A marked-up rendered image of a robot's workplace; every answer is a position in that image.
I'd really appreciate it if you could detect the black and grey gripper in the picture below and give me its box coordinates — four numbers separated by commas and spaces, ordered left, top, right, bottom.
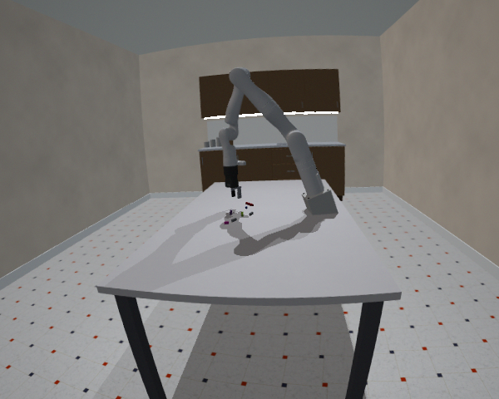
223, 156, 246, 199

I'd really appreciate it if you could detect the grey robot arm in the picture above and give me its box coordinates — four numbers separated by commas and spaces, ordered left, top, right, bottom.
219, 67, 324, 196

